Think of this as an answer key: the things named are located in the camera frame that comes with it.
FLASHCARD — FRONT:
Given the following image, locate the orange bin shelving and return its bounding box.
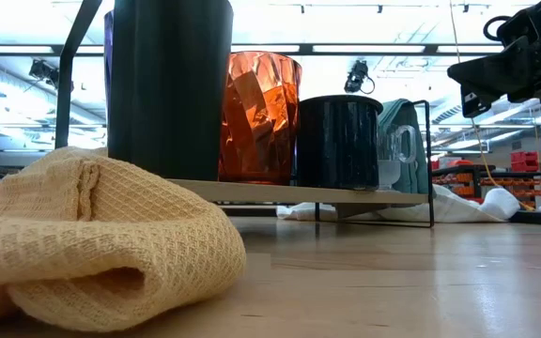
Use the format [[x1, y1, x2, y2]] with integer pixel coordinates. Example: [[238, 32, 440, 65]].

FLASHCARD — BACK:
[[432, 161, 541, 208]]

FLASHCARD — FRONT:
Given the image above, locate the black ceiling camera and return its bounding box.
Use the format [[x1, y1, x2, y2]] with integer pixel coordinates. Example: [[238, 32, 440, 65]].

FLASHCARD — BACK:
[[28, 58, 61, 89], [343, 59, 377, 96]]

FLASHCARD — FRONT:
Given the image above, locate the white crumpled cloth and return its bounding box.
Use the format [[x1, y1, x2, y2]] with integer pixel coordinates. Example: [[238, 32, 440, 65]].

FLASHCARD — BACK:
[[277, 185, 521, 223]]

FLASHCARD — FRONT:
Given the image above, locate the clear glass mug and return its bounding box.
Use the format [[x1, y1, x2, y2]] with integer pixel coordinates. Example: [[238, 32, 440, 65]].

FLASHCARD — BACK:
[[376, 123, 419, 192]]

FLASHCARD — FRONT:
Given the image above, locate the wooden shelf with black frame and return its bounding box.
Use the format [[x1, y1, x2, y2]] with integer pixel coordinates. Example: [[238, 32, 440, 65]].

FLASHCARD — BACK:
[[54, 0, 437, 229]]

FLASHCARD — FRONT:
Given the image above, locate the orange faceted plastic tumbler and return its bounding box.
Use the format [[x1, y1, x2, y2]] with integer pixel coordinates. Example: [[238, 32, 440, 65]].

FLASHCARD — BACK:
[[217, 50, 303, 186]]

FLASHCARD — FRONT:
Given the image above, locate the matte black tall cup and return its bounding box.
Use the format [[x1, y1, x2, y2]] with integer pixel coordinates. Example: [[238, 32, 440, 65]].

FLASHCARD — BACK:
[[107, 0, 236, 181]]

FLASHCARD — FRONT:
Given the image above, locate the red storage bin stack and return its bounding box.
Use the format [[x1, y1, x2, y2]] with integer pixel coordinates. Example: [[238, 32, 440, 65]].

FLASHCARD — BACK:
[[509, 149, 541, 174]]

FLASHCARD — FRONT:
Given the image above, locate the purple faceted plastic tumbler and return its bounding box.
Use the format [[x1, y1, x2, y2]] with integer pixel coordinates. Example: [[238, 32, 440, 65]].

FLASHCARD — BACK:
[[102, 9, 116, 147]]

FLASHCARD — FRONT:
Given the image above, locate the teal cloth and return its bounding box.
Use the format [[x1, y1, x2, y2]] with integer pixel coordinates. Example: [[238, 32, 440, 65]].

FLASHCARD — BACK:
[[377, 98, 441, 198]]

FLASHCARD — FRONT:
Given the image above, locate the yellow hanging cable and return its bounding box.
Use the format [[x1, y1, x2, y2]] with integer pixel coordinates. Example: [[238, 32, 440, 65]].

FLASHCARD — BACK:
[[448, 0, 537, 211]]

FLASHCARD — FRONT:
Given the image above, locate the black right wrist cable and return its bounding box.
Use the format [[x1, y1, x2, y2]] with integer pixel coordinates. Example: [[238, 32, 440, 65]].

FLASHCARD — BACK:
[[482, 14, 512, 43]]

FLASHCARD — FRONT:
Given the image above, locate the yellow waffle cloth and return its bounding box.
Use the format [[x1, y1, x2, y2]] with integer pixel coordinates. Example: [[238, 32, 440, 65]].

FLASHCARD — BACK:
[[0, 146, 248, 333]]

